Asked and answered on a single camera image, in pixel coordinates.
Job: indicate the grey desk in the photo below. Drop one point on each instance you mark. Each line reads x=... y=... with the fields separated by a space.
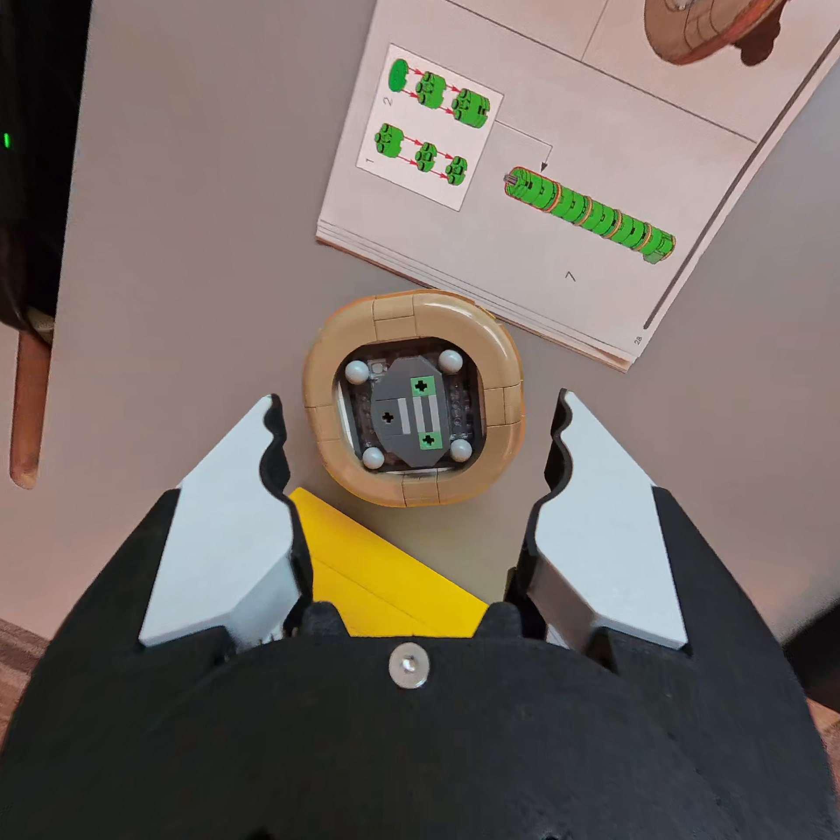
x=197 y=262

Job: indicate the thick toy instruction booklet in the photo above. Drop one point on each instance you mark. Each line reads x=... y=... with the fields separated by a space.
x=590 y=131

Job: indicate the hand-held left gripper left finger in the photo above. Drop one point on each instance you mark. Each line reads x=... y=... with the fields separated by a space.
x=223 y=525

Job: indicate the black device with green light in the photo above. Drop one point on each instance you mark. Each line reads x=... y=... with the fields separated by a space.
x=33 y=197

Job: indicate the brown wooden rod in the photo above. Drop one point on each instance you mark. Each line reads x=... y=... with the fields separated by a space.
x=29 y=407

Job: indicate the tan toy brick pot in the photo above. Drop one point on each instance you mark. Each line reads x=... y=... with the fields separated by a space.
x=341 y=459

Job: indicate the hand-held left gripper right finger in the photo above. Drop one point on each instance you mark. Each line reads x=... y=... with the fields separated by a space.
x=610 y=525

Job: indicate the yellow plastic bin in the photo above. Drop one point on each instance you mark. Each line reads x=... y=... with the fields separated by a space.
x=367 y=577

